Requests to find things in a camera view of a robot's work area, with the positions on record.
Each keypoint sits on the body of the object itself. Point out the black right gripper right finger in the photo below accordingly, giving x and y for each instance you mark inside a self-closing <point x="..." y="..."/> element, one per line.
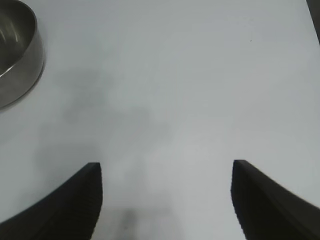
<point x="270" y="207"/>

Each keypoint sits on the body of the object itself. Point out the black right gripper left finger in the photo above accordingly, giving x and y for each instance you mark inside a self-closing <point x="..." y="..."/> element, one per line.
<point x="62" y="207"/>

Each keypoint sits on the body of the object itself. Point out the stainless steel mixing bowl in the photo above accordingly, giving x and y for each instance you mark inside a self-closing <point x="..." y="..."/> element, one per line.
<point x="17" y="50"/>

